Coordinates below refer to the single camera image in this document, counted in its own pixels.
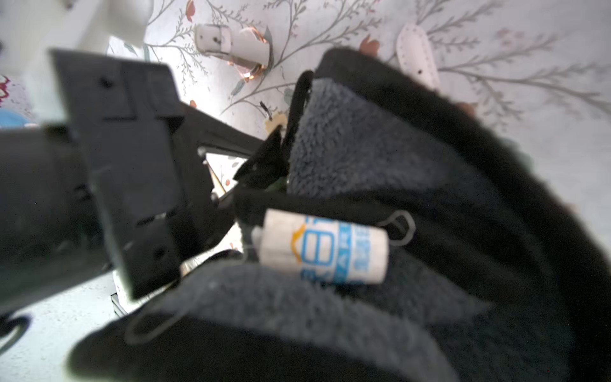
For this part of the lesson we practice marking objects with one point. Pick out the green cleaning cloth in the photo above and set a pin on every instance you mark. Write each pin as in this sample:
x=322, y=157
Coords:
x=388, y=237

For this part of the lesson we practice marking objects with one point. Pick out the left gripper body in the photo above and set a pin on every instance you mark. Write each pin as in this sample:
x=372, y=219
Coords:
x=120, y=185

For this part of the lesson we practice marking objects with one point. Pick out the white strap watch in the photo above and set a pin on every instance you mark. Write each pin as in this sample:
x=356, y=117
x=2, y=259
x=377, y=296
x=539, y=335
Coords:
x=415, y=57

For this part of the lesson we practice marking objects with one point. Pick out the rose gold small watch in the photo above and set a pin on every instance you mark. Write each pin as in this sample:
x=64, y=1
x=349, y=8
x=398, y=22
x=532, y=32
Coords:
x=247, y=49

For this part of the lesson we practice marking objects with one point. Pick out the beige watch long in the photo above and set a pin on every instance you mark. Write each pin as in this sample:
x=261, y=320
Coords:
x=277, y=121

